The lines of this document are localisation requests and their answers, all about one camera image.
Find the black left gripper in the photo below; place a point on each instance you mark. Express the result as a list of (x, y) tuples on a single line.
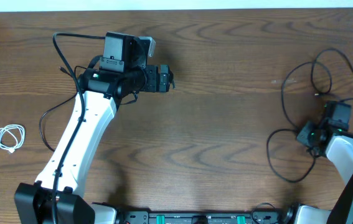
[(153, 84)]

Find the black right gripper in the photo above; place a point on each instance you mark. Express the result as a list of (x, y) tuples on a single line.
[(302, 135)]

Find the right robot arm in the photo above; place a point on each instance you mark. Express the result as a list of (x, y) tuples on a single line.
[(330, 138)]

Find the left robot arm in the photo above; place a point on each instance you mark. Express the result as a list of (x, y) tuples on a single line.
[(122, 69)]

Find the clear tape piece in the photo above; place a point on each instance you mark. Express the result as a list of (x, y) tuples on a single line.
[(287, 81)]

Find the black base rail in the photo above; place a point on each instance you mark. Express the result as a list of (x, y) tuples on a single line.
[(264, 213)]

